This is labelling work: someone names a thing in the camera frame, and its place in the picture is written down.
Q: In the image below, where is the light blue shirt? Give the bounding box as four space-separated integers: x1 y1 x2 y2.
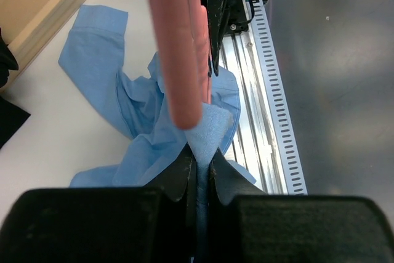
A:
58 6 255 262

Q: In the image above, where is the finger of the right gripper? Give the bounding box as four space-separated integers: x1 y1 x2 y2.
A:
206 0 227 76

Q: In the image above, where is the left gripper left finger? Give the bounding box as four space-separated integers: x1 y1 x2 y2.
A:
1 147 196 262

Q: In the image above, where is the wooden clothes rack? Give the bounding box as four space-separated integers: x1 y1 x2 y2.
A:
1 0 85 91

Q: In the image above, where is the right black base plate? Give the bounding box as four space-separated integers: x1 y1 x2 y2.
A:
226 0 256 34

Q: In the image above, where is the grey slotted cable duct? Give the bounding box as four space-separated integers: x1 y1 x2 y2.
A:
251 0 308 196

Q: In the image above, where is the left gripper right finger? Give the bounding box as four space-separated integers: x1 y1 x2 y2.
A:
207 152 393 262

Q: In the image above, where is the aluminium mounting rail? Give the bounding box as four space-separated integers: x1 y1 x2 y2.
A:
220 33 287 195

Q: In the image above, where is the black shirt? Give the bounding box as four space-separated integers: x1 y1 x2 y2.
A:
1 33 31 148

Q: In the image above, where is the pink wire hanger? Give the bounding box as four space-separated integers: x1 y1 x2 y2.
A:
149 0 211 129

